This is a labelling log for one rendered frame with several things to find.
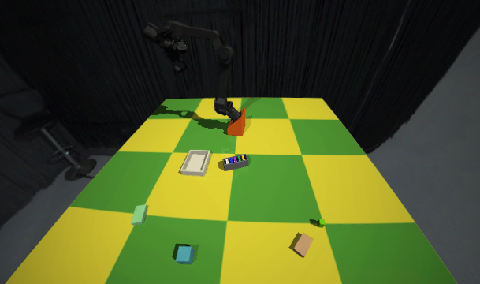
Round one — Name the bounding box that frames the small blue cube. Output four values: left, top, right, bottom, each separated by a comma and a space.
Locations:
176, 246, 195, 264

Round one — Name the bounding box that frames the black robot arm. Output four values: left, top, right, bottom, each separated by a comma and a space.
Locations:
143, 21, 241, 123

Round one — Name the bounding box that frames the white square tray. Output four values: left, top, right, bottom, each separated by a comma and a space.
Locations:
180, 150, 211, 177

